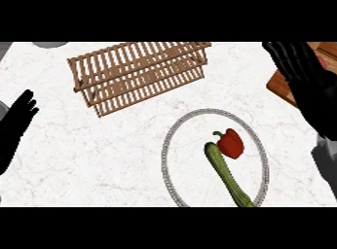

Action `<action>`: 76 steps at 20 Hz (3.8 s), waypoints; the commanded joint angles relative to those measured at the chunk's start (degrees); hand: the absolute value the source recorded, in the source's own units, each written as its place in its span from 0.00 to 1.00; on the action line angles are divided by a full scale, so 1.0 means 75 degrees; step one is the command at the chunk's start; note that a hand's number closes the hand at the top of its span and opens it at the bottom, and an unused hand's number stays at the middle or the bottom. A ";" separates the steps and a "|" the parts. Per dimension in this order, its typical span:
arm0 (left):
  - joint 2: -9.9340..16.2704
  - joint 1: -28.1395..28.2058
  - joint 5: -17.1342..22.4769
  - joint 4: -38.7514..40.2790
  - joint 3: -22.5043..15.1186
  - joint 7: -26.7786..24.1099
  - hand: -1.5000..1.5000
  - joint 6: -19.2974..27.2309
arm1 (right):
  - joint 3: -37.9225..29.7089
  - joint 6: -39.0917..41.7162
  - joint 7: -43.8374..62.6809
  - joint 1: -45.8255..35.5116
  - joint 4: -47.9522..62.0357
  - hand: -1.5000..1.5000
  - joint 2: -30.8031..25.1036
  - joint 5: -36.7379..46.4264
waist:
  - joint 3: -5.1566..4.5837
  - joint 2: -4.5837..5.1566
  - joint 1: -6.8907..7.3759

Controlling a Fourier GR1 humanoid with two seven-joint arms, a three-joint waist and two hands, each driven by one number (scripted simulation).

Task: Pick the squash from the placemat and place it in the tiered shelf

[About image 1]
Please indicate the wooden tiered shelf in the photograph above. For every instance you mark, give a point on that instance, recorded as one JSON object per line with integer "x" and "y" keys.
{"x": 136, "y": 74}

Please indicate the long green squash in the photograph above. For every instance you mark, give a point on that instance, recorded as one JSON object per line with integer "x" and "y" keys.
{"x": 226, "y": 175}

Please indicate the red bell pepper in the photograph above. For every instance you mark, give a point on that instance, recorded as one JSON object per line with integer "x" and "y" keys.
{"x": 231, "y": 144}

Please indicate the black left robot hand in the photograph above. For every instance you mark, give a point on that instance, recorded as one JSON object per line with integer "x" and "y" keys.
{"x": 6, "y": 136}

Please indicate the white oval placemat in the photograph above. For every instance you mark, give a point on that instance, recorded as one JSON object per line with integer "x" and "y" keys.
{"x": 191, "y": 162}

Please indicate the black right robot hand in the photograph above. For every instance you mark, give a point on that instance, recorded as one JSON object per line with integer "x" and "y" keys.
{"x": 315, "y": 84}

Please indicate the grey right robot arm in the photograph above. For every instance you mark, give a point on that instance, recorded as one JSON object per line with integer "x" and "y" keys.
{"x": 334, "y": 168}

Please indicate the red item on board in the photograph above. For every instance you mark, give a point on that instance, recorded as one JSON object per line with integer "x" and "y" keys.
{"x": 322, "y": 62}

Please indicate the grey round object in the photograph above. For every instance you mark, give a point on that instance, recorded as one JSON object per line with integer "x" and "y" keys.
{"x": 49, "y": 44}

